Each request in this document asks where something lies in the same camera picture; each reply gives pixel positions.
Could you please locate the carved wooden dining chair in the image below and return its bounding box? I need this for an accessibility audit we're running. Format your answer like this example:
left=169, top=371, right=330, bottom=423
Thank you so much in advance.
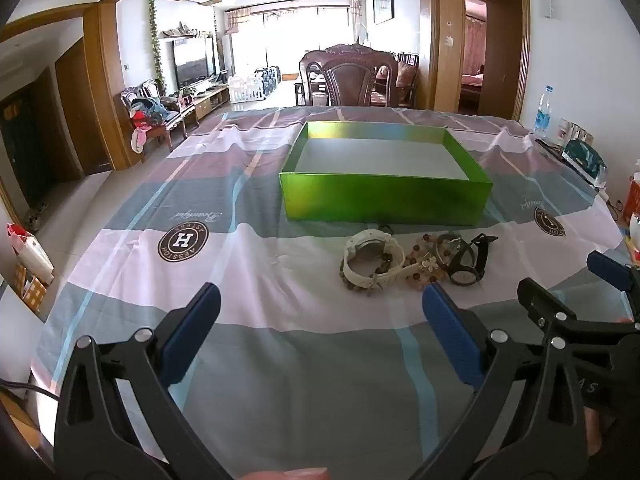
left=299, top=44, right=399, bottom=107

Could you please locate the teal packaged item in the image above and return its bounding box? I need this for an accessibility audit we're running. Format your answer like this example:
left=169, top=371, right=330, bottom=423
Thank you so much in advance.
left=562, top=139, right=608, bottom=187

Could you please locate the brown wooden bead bracelet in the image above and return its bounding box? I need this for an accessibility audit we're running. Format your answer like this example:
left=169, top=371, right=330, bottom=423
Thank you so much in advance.
left=340, top=255, right=401, bottom=292

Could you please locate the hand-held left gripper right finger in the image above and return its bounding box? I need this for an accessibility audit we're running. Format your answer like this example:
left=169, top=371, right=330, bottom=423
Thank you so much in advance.
left=407, top=282, right=595, bottom=480

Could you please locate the wooden sofa with cushions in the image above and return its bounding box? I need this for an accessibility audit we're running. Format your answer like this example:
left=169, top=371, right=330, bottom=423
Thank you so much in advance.
left=372, top=51, right=420, bottom=107

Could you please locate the flat screen television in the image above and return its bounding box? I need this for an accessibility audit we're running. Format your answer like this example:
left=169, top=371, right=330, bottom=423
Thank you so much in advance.
left=172, top=37, right=217, bottom=87

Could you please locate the wooden television cabinet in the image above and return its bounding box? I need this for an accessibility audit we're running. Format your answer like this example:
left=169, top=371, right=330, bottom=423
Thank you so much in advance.
left=177, top=85, right=231, bottom=123

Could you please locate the person's right hand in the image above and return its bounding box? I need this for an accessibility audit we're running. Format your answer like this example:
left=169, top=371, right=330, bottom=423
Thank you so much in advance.
left=585, top=405, right=618, bottom=466

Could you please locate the wooden armchair with clothes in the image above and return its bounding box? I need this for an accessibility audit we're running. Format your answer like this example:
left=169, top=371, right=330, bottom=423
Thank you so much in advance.
left=121, top=80, right=197, bottom=163

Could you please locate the red bead bracelet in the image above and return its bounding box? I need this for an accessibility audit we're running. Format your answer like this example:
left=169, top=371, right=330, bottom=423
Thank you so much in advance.
left=406, top=255, right=448, bottom=291

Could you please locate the striped printed tablecloth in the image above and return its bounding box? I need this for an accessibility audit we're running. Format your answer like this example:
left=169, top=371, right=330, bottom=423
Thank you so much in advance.
left=30, top=105, right=640, bottom=480

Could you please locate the black wristwatch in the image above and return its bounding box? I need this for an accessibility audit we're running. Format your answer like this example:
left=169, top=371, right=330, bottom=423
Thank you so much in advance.
left=445, top=233, right=499, bottom=287

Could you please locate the white wristwatch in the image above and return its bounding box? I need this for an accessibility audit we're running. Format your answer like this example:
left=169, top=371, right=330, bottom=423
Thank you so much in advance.
left=344, top=229, right=406, bottom=291

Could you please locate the white baby fence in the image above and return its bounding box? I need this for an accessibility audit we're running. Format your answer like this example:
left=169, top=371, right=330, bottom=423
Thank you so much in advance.
left=227, top=66, right=282, bottom=105

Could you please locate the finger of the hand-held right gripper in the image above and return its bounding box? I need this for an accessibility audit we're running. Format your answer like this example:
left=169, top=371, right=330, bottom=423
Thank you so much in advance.
left=586, top=251, right=640, bottom=318
left=517, top=277, right=636, bottom=356

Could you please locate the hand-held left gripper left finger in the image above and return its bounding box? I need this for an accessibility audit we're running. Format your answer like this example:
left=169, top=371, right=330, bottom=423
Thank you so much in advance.
left=54, top=282, right=236, bottom=480

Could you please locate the green cardboard box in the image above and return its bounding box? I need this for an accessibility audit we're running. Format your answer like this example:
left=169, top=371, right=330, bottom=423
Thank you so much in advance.
left=278, top=121, right=494, bottom=226

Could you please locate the black cable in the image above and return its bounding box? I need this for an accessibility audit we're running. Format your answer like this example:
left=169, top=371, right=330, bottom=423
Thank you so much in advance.
left=0, top=380, right=61, bottom=406

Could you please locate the green hanging vine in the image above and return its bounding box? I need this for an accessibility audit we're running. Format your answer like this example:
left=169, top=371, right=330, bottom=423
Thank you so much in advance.
left=147, top=0, right=167, bottom=92

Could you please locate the plastic water bottle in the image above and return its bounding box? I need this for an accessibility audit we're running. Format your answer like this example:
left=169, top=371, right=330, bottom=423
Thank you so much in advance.
left=534, top=86, right=555, bottom=140

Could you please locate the dark entrance door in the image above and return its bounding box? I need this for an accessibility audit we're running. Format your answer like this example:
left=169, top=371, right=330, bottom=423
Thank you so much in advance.
left=0, top=92, right=56, bottom=211

